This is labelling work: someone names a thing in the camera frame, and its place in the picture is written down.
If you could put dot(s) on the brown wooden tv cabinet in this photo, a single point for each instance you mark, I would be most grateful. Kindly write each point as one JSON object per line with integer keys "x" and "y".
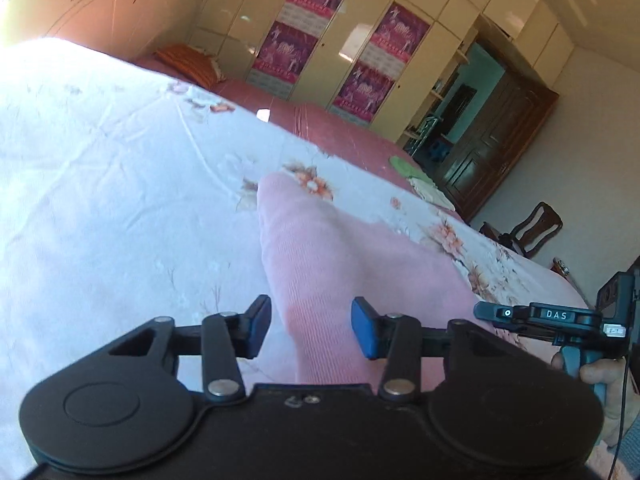
{"x": 559, "y": 267}

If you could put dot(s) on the dark wooden chair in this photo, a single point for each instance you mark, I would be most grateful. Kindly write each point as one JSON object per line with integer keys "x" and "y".
{"x": 529, "y": 236}

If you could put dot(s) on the green folded cloth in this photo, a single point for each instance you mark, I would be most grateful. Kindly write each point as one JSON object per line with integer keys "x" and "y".
{"x": 409, "y": 172}

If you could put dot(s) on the dark brown wooden door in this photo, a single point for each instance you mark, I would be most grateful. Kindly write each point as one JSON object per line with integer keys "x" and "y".
{"x": 497, "y": 138}

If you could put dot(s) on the white folded cloth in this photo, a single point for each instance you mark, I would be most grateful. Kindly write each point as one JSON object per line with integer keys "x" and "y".
{"x": 431, "y": 193}

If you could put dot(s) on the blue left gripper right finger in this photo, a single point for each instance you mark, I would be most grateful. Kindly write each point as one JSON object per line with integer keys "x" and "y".
{"x": 369, "y": 329}

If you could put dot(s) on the upper right magenta poster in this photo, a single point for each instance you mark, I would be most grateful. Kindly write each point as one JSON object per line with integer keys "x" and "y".
{"x": 393, "y": 43}

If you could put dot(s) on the lower left magenta poster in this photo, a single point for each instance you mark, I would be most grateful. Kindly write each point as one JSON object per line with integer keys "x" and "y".
{"x": 280, "y": 60}

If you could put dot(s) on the lower right magenta poster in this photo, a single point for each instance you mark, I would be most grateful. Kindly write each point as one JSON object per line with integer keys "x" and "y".
{"x": 363, "y": 92}

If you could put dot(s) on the white floral bed sheet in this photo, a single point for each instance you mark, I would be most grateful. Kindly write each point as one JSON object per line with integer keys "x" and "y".
{"x": 121, "y": 286}

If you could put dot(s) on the cream curved headboard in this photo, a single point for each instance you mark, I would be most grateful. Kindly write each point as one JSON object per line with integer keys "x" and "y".
{"x": 120, "y": 28}

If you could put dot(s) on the cream wardrobe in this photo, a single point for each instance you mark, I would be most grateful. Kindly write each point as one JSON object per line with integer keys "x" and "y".
{"x": 526, "y": 32}

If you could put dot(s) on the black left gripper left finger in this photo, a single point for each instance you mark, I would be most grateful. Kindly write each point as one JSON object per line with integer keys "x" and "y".
{"x": 252, "y": 328}

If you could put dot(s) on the pink checked bed cover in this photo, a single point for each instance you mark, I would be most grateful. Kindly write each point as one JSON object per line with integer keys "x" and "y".
{"x": 240, "y": 135}

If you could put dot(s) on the orange striped pillow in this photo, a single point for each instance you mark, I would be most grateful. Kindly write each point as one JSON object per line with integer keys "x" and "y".
{"x": 197, "y": 66}

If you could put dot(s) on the pink sweater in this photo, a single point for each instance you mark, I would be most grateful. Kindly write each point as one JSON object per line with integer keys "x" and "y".
{"x": 318, "y": 259}

